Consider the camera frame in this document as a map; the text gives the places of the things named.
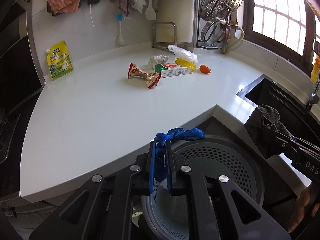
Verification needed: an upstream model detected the black sock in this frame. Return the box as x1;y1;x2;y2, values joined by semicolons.
244;105;292;159

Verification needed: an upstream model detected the blue cloth strip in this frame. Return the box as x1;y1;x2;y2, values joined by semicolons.
149;127;205;194

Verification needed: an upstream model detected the orange peel piece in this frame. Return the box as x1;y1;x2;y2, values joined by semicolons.
200;64;211;74

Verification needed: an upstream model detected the red white snack wrapper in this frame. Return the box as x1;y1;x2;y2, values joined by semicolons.
127;63;161;89

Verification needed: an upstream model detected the green white medicine box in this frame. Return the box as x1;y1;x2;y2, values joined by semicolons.
155;63;195;78

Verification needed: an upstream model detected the yellow plastic box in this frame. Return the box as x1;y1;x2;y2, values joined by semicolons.
175;58;196;71

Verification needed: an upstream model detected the patterned clear wrapper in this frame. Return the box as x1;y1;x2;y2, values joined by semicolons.
148;54;169;66

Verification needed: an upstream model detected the clear plastic bag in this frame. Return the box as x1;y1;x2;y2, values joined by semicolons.
168;45;198;63

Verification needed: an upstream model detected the black kitchen sink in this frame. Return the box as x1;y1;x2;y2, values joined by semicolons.
237;75;319;146

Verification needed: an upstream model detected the grey perforated trash bin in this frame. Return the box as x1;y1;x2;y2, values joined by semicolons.
142;137;264;239

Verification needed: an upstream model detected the person's right hand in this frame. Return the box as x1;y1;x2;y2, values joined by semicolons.
287;183;314;233

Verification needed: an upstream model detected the chrome sink faucet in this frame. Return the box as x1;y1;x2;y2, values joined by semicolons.
305;80;320;112

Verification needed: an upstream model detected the yellow detergent bottle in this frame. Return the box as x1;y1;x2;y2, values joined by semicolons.
310;54;320;83

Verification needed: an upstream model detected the black lid rack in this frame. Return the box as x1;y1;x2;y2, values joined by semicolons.
194;0;222;49

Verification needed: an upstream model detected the glass pot lid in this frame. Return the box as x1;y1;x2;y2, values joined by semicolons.
201;17;226;46

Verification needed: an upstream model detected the yellow green refill pouch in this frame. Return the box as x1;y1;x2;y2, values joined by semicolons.
46;41;73;80

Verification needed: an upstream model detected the blue white bottle brush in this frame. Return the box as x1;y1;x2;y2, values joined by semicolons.
117;14;125;46

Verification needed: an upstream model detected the steel cutting board stand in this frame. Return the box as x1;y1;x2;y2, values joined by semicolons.
151;22;178;51

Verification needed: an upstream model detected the white cutting board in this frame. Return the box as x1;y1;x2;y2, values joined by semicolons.
157;0;195;43

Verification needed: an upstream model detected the white rice paddle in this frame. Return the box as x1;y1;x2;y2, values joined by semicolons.
145;0;157;21

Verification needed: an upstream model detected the mauve hanging cloth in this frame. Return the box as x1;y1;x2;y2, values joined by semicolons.
118;0;135;16

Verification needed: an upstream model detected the white hanging cloth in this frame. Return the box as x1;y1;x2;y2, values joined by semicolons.
131;0;146;14

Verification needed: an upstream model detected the yellow gas hose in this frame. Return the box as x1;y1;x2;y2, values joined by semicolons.
221;26;245;55

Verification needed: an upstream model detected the window with brown frame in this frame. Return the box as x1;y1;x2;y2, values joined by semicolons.
243;0;319;73

